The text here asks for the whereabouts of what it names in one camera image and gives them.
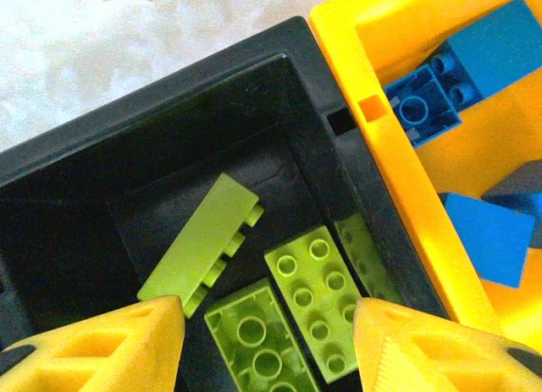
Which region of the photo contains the green lego brick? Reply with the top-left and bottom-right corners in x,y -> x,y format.
203,276 -> 321,392
135,173 -> 266,319
264,224 -> 365,384

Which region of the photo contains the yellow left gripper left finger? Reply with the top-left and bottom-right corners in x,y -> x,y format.
0,294 -> 187,392

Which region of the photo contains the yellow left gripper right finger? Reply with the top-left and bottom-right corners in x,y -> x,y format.
352,297 -> 542,392

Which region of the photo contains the black container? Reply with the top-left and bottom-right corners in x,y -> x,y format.
0,14 -> 450,392

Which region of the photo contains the small blue lego brick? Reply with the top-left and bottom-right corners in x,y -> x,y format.
383,63 -> 463,150

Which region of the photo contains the yellow container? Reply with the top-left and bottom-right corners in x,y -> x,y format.
308,0 -> 542,346

